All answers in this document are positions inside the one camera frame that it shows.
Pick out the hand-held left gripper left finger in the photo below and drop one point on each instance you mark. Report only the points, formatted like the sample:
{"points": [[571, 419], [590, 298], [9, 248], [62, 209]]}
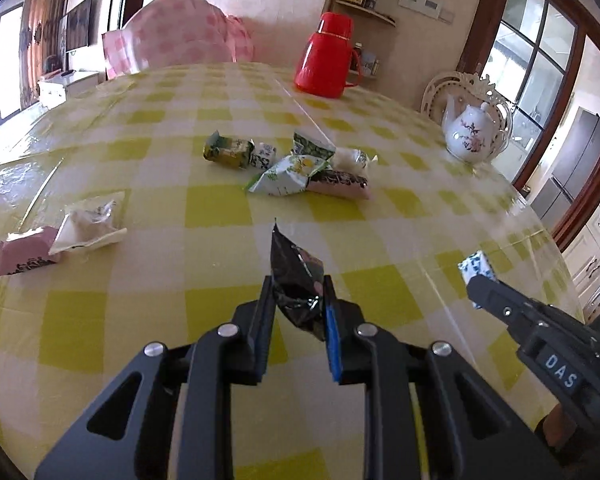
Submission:
{"points": [[262, 340]]}

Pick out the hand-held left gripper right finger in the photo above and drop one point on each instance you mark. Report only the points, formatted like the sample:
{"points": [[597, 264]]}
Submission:
{"points": [[334, 345]]}

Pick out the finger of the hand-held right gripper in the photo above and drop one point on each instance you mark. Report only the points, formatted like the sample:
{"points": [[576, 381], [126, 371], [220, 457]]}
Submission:
{"points": [[502, 305]]}

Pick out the blue white patterned candy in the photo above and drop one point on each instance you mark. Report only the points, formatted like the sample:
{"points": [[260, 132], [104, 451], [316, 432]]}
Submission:
{"points": [[477, 265]]}

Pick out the black snack packet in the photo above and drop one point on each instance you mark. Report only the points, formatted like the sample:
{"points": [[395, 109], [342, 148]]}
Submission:
{"points": [[295, 280]]}

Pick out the small white green snack packet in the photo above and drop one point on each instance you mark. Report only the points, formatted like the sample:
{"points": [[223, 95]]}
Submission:
{"points": [[264, 157]]}

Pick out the green pea snack packet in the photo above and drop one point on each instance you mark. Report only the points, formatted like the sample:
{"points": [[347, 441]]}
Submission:
{"points": [[312, 147]]}

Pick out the person's right hand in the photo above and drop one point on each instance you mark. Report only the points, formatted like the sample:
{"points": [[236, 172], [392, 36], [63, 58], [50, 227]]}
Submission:
{"points": [[557, 430]]}

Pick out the yellow checked tablecloth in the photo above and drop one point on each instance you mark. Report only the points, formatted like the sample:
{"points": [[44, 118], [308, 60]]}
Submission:
{"points": [[180, 260]]}

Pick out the pink snack packet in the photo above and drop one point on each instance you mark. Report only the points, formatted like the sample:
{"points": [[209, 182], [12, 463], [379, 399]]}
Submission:
{"points": [[22, 255], [340, 185]]}

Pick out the grey refrigerator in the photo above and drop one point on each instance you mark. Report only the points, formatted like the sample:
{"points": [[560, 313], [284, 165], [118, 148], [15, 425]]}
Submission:
{"points": [[575, 160]]}

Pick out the light green snack packet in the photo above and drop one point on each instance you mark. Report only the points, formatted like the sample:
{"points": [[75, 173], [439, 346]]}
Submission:
{"points": [[285, 175]]}

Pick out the white floral teapot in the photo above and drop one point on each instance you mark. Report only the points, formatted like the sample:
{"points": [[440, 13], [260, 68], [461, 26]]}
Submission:
{"points": [[472, 132]]}

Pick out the white round snack packet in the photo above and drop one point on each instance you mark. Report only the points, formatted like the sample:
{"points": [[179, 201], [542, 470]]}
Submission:
{"points": [[350, 160]]}

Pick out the dark green snack packet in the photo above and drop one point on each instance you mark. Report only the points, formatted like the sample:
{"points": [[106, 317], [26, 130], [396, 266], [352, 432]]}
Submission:
{"points": [[227, 152]]}

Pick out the beige snack packet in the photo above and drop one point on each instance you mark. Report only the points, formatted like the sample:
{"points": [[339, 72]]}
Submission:
{"points": [[87, 220]]}

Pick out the red thermos jug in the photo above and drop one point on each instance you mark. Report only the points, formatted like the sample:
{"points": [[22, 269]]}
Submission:
{"points": [[325, 55]]}

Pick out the brown framed glass door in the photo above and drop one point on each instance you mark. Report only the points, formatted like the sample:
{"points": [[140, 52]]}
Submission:
{"points": [[482, 15]]}

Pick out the brown bottle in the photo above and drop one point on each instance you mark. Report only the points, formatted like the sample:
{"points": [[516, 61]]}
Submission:
{"points": [[357, 51]]}

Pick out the white tv cabinet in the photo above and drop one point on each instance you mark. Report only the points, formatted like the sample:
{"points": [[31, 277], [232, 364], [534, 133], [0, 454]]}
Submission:
{"points": [[67, 87]]}

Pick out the wooden corner shelf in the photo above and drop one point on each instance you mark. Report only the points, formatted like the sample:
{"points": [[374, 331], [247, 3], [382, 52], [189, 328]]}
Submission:
{"points": [[370, 12]]}

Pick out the pink checked cloth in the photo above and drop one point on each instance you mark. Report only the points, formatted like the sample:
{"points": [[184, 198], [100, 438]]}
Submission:
{"points": [[175, 30]]}

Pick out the flat screen television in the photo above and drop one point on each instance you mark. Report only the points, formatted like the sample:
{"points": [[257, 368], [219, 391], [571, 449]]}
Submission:
{"points": [[79, 22]]}

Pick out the brown curtain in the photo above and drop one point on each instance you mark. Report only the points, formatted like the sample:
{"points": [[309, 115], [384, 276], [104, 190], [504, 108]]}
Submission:
{"points": [[42, 35]]}

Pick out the wall switch panel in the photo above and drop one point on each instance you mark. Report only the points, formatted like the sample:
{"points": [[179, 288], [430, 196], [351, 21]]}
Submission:
{"points": [[425, 5]]}

